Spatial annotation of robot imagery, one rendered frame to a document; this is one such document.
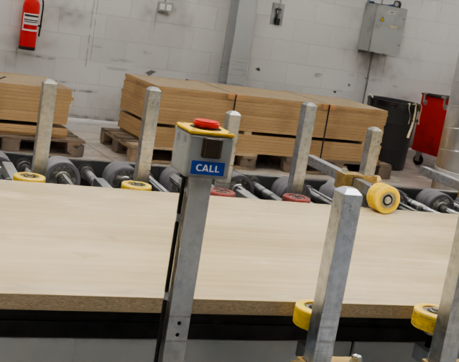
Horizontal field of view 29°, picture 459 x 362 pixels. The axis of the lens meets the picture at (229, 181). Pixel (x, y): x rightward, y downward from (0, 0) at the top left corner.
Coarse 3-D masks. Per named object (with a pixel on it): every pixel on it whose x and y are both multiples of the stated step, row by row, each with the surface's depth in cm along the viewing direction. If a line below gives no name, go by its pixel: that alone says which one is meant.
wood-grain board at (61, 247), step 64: (0, 192) 207; (64, 192) 217; (128, 192) 228; (0, 256) 162; (64, 256) 168; (128, 256) 174; (256, 256) 189; (320, 256) 197; (384, 256) 206; (448, 256) 216
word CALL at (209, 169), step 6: (192, 162) 131; (198, 162) 131; (204, 162) 131; (210, 162) 132; (216, 162) 132; (192, 168) 131; (198, 168) 131; (204, 168) 132; (210, 168) 132; (216, 168) 132; (222, 168) 133; (198, 174) 132; (204, 174) 132; (210, 174) 132; (216, 174) 132; (222, 174) 133
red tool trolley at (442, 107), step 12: (432, 96) 975; (444, 96) 982; (420, 108) 991; (432, 108) 976; (444, 108) 962; (420, 120) 990; (432, 120) 975; (444, 120) 962; (420, 132) 990; (432, 132) 975; (420, 144) 989; (432, 144) 975; (420, 156) 998
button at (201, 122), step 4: (196, 120) 133; (200, 120) 133; (204, 120) 134; (208, 120) 134; (212, 120) 135; (196, 124) 132; (200, 124) 132; (204, 124) 132; (208, 124) 132; (212, 124) 132; (216, 124) 133; (204, 128) 132; (208, 128) 132; (212, 128) 133; (216, 128) 133
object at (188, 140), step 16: (176, 128) 136; (192, 128) 131; (176, 144) 135; (192, 144) 130; (224, 144) 132; (176, 160) 134; (208, 160) 132; (224, 160) 132; (192, 176) 131; (208, 176) 132; (224, 176) 133
